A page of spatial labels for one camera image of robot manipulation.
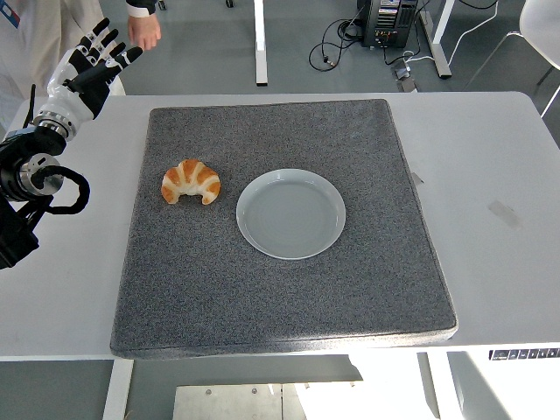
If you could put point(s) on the black computer tower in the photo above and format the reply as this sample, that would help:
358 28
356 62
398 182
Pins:
389 22

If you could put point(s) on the straight white table leg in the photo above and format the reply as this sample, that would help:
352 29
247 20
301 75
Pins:
261 44

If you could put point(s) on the grey metal plate with screws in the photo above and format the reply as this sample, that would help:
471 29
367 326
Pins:
227 402

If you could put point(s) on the person's hand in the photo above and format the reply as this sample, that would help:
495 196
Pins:
144 30

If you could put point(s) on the person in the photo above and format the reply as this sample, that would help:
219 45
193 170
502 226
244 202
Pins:
35 39

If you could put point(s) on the black table control panel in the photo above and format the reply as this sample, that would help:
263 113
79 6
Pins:
525 354

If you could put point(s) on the grey speckled square mat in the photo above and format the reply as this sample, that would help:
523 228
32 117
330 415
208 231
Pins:
284 306

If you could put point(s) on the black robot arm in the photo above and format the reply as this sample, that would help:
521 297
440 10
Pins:
17 236

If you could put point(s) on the small grey tape piece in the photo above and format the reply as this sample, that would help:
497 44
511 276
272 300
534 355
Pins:
417 178

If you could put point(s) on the white chair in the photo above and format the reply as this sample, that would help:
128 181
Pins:
542 26

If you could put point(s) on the white table leg with foot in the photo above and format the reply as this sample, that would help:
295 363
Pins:
442 61

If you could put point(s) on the golden brown croissant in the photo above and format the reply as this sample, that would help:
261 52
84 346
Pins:
192 172

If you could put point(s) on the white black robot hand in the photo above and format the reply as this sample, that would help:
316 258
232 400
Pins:
83 83

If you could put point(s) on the round pale grey plate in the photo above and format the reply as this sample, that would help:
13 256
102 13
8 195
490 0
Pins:
289 219

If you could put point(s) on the flat grey floor plate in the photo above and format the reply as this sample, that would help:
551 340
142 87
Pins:
408 86

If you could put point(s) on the wide white table leg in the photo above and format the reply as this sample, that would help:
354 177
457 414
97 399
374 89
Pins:
446 394

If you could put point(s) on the narrow white table leg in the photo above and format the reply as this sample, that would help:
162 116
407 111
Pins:
117 389

